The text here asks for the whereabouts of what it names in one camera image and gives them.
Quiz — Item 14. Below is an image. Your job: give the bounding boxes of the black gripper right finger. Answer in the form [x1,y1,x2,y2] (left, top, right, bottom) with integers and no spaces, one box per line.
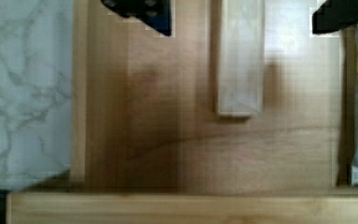
[311,0,358,35]

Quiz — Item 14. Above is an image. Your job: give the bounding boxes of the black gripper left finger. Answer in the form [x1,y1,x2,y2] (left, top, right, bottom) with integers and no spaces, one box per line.
[100,0,172,36]

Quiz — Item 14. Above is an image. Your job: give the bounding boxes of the large wooden cutting board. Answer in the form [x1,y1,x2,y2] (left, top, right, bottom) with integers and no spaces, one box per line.
[70,0,354,194]

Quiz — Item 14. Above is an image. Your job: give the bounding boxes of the wooden drawer box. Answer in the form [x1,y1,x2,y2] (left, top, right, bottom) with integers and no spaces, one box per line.
[6,190,358,224]

